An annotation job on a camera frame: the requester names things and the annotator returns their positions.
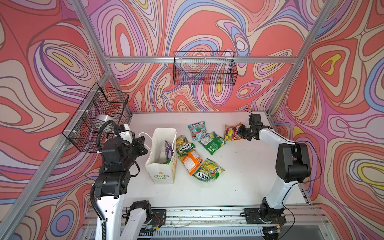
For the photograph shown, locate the orange Fox's fruits candy bag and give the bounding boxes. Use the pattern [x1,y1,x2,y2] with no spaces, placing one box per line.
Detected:
[224,123,243,142]

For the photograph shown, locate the white paper bag with flowers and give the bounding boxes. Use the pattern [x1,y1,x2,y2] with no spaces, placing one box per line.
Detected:
[145,128,177,185]

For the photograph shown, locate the purple Fox's candy bag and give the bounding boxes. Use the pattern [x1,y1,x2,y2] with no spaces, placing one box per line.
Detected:
[165,140,174,161]

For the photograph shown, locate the yellow-green fox's candy bag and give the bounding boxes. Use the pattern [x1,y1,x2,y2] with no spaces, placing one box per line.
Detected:
[177,135,196,156]
[193,159,225,183]

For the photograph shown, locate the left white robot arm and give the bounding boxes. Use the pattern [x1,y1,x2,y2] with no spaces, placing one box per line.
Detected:
[90,136,148,240]

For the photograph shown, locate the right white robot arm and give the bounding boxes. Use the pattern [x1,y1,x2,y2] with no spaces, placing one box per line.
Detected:
[238,114,312,224]

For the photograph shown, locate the teal Fox's candy bag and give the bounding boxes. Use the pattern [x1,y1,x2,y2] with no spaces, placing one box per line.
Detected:
[188,121,207,141]

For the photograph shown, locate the orange snack bag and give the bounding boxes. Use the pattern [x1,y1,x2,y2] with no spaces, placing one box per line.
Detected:
[179,150,204,175]

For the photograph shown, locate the silver tape roll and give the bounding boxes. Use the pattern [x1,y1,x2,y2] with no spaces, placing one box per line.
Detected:
[94,114,118,125]

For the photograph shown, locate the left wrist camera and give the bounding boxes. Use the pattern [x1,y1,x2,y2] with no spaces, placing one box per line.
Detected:
[119,124,133,143]

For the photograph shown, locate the black wire basket left wall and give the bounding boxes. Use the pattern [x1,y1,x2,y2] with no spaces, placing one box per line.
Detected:
[62,83,129,153]

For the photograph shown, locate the black wire basket wall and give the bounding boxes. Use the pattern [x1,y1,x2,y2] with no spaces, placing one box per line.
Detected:
[173,50,238,86]
[62,83,129,153]

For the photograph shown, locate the black corrugated cable hose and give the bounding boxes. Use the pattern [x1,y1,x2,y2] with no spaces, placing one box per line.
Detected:
[89,119,121,240]

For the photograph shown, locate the black wire basket back wall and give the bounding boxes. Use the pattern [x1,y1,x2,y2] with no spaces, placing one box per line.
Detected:
[173,50,238,86]

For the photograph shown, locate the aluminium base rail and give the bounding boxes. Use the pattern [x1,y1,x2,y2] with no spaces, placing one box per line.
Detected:
[77,205,331,240]

